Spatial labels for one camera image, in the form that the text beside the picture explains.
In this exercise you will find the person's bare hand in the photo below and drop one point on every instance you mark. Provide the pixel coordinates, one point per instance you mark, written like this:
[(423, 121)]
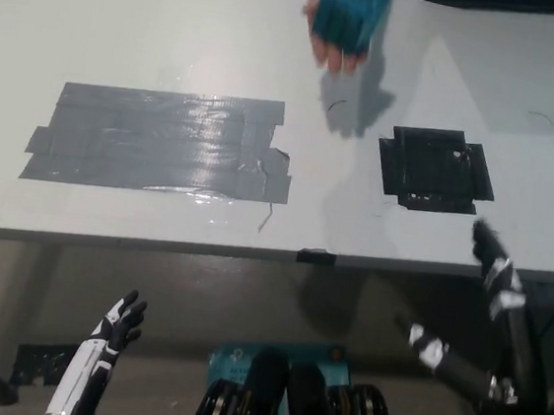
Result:
[(333, 60)]

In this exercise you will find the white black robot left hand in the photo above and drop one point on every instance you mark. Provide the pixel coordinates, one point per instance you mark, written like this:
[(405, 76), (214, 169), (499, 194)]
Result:
[(92, 361)]

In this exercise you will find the grey duct tape patch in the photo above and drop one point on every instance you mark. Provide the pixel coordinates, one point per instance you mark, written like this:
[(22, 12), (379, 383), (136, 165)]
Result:
[(165, 141)]

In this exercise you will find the black tape square patch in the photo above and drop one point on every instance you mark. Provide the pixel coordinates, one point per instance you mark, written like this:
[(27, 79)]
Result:
[(434, 169)]

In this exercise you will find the teal cardboard box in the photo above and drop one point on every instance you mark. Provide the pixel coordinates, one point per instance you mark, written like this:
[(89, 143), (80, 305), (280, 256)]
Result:
[(233, 361)]

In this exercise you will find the blue rubik's cube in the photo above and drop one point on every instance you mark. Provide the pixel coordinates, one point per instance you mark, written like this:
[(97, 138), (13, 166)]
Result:
[(349, 14)]

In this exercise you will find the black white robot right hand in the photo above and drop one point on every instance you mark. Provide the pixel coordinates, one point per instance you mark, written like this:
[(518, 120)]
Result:
[(519, 352)]

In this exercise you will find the black tape patch on floor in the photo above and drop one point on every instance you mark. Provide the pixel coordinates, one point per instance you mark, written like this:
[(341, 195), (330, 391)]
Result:
[(37, 366)]

